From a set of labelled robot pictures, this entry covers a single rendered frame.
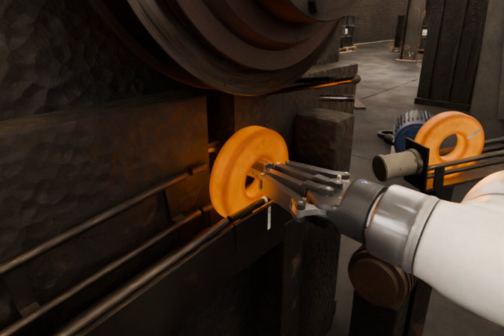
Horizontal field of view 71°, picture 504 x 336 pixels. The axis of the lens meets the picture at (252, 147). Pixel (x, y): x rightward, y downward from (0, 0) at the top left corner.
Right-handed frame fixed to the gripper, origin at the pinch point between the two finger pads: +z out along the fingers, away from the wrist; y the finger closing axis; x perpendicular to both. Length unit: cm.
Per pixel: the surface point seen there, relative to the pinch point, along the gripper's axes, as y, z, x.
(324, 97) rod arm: 7.2, -7.0, 11.0
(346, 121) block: 23.1, -3.4, 2.9
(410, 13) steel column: 850, 274, 15
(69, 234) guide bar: -25.9, 5.6, -2.3
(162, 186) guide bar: -12.9, 5.6, -0.9
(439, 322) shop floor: 74, -23, -75
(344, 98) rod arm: 7.8, -10.0, 11.4
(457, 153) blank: 50, -19, -7
